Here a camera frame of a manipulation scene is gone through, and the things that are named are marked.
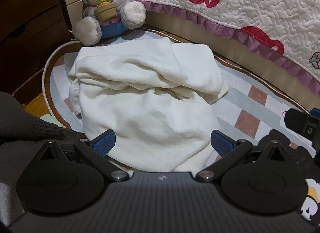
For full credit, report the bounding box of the white quilted bedspread red print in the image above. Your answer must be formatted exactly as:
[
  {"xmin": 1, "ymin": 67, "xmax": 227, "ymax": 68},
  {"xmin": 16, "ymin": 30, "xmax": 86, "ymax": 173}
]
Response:
[{"xmin": 125, "ymin": 0, "xmax": 320, "ymax": 97}]

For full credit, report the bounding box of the pale green cloth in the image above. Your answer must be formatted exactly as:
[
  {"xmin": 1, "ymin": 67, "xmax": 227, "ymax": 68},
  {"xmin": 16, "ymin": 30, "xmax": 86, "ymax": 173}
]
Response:
[{"xmin": 40, "ymin": 113, "xmax": 60, "ymax": 126}]

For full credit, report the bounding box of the cream bedside cabinet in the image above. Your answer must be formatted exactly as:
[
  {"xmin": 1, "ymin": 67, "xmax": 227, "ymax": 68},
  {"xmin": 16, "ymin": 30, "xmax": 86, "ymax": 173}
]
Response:
[{"xmin": 59, "ymin": 0, "xmax": 87, "ymax": 40}]

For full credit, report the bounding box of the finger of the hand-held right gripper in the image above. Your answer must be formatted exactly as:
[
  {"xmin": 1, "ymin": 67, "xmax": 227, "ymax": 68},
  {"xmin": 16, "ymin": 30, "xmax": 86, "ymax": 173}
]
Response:
[{"xmin": 285, "ymin": 108, "xmax": 320, "ymax": 139}]

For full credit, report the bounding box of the person's dark knit sweater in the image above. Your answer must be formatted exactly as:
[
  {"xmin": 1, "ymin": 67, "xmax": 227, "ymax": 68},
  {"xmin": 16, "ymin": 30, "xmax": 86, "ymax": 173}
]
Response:
[{"xmin": 0, "ymin": 91, "xmax": 87, "ymax": 148}]

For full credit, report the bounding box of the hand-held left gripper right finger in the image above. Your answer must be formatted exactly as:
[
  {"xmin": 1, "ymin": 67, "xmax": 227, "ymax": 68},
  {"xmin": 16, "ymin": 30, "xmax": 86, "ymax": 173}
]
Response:
[{"xmin": 196, "ymin": 130, "xmax": 288, "ymax": 182}]

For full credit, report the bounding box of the checkered oval rug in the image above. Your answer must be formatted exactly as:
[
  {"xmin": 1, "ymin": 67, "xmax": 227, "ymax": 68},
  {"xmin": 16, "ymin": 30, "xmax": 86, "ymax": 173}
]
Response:
[{"xmin": 42, "ymin": 26, "xmax": 320, "ymax": 173}]

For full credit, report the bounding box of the panda print cloth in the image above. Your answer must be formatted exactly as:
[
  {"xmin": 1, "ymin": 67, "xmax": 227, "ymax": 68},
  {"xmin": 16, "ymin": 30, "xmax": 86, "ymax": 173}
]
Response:
[{"xmin": 299, "ymin": 178, "xmax": 320, "ymax": 223}]

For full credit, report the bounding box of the dark wooden cabinet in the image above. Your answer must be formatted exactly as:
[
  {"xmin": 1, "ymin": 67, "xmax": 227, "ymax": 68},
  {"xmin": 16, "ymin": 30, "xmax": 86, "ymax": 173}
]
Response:
[{"xmin": 0, "ymin": 0, "xmax": 73, "ymax": 103}]

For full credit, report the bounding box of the white fleece garment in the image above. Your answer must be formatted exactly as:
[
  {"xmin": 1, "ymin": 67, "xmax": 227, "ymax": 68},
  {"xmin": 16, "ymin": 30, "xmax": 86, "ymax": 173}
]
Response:
[{"xmin": 67, "ymin": 36, "xmax": 229, "ymax": 173}]

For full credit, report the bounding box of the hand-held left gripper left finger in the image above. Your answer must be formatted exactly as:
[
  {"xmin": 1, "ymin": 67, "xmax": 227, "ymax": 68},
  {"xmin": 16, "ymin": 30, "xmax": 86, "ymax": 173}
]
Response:
[{"xmin": 37, "ymin": 130, "xmax": 130, "ymax": 182}]

